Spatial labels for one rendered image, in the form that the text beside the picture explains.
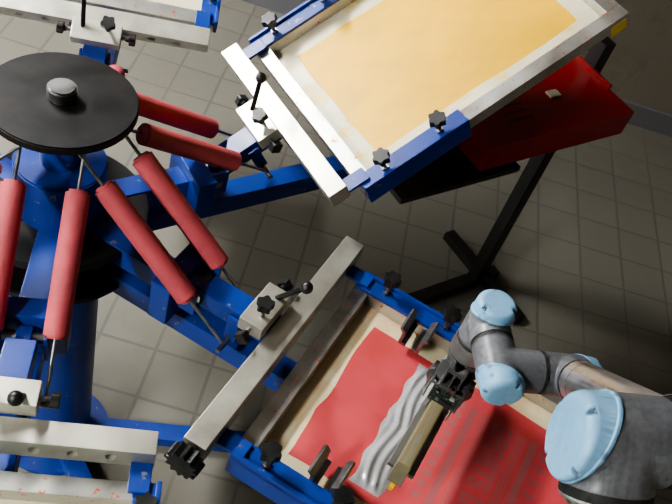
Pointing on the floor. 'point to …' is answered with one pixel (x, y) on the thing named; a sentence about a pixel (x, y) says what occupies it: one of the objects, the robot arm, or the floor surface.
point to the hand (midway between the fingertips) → (437, 403)
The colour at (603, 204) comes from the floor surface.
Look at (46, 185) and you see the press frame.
